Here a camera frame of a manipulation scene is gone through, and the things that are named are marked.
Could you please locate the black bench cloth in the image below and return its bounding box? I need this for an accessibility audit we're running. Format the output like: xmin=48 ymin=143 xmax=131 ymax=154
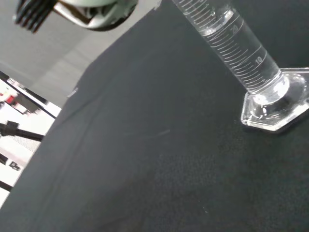
xmin=0 ymin=0 xmax=309 ymax=232

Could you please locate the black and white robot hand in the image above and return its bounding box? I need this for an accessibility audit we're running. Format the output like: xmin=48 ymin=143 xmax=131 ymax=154
xmin=12 ymin=0 xmax=140 ymax=34

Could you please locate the black tripod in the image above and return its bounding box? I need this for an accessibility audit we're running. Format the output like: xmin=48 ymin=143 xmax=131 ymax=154
xmin=0 ymin=120 xmax=45 ymax=143

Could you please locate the white black-framed board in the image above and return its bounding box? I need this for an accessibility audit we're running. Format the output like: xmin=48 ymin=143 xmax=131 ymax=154
xmin=0 ymin=71 xmax=62 ymax=193

